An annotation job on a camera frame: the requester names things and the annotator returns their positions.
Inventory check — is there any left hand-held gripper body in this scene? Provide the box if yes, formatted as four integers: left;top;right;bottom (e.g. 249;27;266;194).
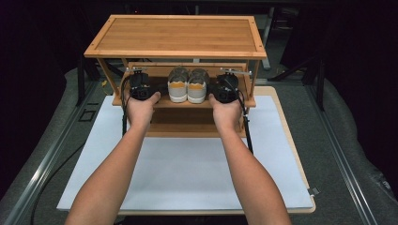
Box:
125;66;152;101

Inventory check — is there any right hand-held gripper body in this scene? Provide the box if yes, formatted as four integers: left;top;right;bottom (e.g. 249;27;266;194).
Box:
211;67;253;105

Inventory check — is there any white and grey sneaker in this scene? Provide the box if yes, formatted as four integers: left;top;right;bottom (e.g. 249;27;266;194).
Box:
186;67;211;105
166;66;191;104

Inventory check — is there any wooden shoe rack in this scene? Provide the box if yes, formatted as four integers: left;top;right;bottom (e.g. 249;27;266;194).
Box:
83;14;268;139

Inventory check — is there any person's right hand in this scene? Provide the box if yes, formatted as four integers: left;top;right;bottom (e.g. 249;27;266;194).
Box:
207;93;244;131

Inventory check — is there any person's left hand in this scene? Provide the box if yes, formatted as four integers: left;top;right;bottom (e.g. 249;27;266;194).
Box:
126;91;161;130

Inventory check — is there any black metal stand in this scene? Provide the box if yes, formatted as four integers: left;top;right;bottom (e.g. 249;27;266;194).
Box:
268;54;327;111
75;54;97;108

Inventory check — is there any grey metal stand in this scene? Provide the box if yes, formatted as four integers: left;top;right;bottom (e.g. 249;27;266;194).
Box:
261;14;274;70

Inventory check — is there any white table sheet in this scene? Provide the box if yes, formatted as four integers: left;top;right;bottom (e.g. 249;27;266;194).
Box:
56;95;314;211

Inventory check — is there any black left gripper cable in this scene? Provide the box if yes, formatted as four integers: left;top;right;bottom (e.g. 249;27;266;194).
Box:
120;75;132;137

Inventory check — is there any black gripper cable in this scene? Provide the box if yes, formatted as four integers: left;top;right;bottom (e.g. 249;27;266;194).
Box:
237;89;254;156
120;75;132;137

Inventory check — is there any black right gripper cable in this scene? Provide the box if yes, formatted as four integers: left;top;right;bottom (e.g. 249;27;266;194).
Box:
237;89;254;156

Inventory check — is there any metal floor rail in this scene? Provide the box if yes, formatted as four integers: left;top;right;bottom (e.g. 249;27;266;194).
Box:
307;83;380;225
2;80;101;225

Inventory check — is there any black floor cable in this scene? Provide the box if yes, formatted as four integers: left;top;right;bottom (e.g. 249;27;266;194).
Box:
29;141;87;225

